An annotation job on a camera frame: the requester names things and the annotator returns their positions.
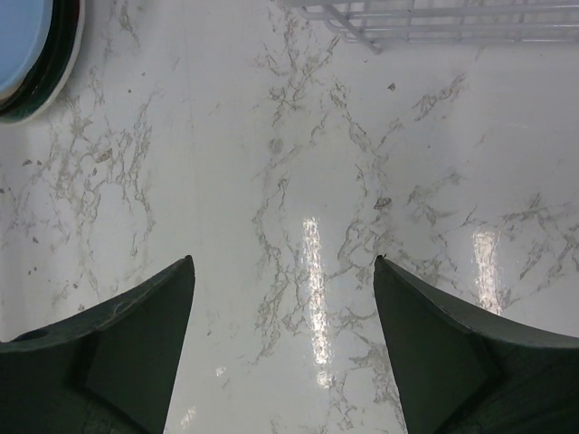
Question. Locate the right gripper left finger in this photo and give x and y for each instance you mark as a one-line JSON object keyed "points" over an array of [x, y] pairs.
{"points": [[109, 369]]}

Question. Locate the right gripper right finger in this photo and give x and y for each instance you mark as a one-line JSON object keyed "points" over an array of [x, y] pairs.
{"points": [[461, 369]]}

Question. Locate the red teal floral plate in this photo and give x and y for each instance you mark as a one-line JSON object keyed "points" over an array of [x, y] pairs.
{"points": [[40, 42]]}

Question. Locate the blue plate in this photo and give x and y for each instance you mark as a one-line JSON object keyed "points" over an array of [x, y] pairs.
{"points": [[25, 25]]}

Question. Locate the white wire dish rack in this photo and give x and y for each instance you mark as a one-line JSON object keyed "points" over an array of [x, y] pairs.
{"points": [[377, 24]]}

